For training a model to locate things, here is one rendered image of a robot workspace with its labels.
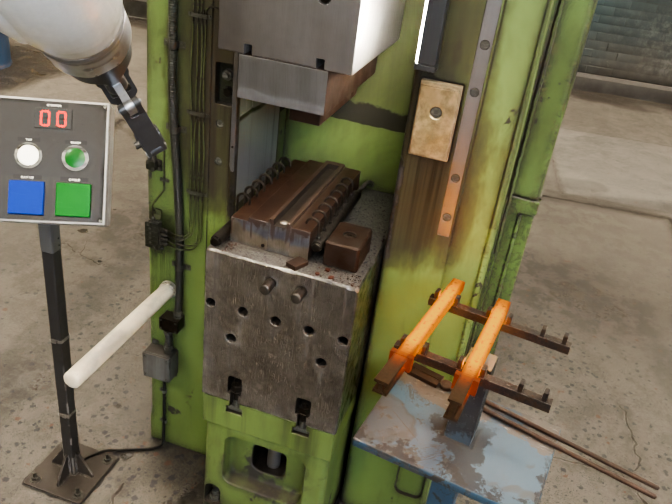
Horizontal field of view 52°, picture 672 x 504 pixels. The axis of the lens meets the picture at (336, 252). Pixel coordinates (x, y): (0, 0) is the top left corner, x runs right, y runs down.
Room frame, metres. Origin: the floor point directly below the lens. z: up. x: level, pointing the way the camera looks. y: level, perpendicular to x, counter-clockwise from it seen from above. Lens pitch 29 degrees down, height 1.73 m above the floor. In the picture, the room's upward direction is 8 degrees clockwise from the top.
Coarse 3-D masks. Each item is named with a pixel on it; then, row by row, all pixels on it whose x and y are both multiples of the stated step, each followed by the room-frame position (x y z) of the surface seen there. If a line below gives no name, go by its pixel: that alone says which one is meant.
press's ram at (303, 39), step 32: (224, 0) 1.45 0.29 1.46; (256, 0) 1.43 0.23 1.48; (288, 0) 1.42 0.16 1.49; (320, 0) 1.40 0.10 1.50; (352, 0) 1.39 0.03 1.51; (384, 0) 1.56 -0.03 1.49; (224, 32) 1.45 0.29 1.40; (256, 32) 1.43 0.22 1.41; (288, 32) 1.42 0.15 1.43; (320, 32) 1.40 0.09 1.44; (352, 32) 1.38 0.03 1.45; (384, 32) 1.61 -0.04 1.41; (320, 64) 1.43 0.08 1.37; (352, 64) 1.38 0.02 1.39
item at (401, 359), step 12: (456, 288) 1.32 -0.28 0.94; (444, 300) 1.27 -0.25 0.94; (432, 312) 1.21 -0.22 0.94; (444, 312) 1.23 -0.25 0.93; (420, 324) 1.16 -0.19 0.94; (432, 324) 1.17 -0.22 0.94; (408, 336) 1.12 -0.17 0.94; (420, 336) 1.12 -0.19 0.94; (408, 348) 1.08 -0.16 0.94; (420, 348) 1.11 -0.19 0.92; (396, 360) 1.03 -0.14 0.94; (408, 360) 1.04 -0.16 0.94; (384, 372) 0.99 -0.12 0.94; (396, 372) 0.99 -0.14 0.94; (408, 372) 1.04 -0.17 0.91; (384, 384) 0.96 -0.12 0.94
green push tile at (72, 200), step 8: (56, 184) 1.37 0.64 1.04; (64, 184) 1.37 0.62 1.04; (72, 184) 1.38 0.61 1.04; (80, 184) 1.38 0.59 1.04; (88, 184) 1.39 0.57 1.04; (56, 192) 1.36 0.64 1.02; (64, 192) 1.36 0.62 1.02; (72, 192) 1.37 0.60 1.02; (80, 192) 1.37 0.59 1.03; (88, 192) 1.38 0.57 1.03; (56, 200) 1.35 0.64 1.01; (64, 200) 1.36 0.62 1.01; (72, 200) 1.36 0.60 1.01; (80, 200) 1.36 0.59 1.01; (88, 200) 1.37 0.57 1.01; (56, 208) 1.34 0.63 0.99; (64, 208) 1.35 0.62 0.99; (72, 208) 1.35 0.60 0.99; (80, 208) 1.35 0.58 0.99; (88, 208) 1.36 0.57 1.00; (72, 216) 1.34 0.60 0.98; (80, 216) 1.35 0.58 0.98; (88, 216) 1.35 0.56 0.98
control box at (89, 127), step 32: (0, 96) 1.45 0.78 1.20; (0, 128) 1.41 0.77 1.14; (32, 128) 1.43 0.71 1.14; (64, 128) 1.44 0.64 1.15; (96, 128) 1.46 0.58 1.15; (0, 160) 1.38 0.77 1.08; (64, 160) 1.40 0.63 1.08; (96, 160) 1.42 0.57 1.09; (0, 192) 1.34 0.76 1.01; (96, 192) 1.39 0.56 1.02; (64, 224) 1.37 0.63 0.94; (96, 224) 1.35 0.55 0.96
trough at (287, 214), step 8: (328, 168) 1.80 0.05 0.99; (336, 168) 1.80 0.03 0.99; (320, 176) 1.74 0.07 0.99; (328, 176) 1.74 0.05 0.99; (312, 184) 1.67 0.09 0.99; (320, 184) 1.68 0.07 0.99; (304, 192) 1.62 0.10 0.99; (312, 192) 1.63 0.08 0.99; (296, 200) 1.56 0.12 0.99; (304, 200) 1.57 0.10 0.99; (288, 208) 1.51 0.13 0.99; (296, 208) 1.52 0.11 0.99; (280, 216) 1.46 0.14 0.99; (288, 216) 1.47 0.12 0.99; (280, 224) 1.42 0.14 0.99
